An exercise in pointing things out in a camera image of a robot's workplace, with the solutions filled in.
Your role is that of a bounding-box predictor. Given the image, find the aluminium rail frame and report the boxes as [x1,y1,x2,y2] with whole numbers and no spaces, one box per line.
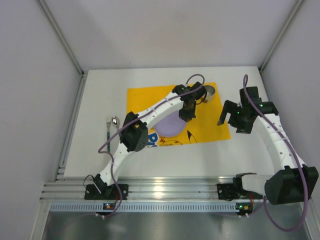
[41,0,294,200]

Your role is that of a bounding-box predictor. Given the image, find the purple plastic plate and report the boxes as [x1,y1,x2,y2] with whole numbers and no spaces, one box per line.
[154,111,187,137]

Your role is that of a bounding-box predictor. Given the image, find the spoon with green handle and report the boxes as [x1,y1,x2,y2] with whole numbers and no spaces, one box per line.
[111,116,120,131]

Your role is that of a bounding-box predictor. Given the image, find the fork with green handle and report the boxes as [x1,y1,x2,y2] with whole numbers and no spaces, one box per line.
[106,116,112,152]

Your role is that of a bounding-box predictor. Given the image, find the beige metal cup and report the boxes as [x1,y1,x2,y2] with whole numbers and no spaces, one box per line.
[202,85,216,104]

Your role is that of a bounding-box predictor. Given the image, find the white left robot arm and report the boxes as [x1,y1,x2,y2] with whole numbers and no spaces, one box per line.
[93,81,206,190]

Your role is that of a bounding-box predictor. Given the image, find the yellow cartoon placemat cloth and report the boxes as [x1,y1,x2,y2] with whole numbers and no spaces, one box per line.
[126,82,231,147]

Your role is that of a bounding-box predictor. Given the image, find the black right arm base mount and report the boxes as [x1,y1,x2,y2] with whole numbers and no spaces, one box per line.
[216,183,263,201]

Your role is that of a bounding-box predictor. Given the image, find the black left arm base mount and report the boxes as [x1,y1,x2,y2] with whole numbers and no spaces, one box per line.
[84,174,129,200]

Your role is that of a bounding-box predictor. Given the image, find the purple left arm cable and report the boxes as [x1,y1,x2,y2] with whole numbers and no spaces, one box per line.
[97,73,206,216]

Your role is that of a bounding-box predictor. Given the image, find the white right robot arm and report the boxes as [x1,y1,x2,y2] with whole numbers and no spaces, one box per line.
[217,86,319,205]

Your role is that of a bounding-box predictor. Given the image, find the perforated grey cable duct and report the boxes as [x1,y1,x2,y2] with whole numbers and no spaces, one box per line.
[50,202,252,214]

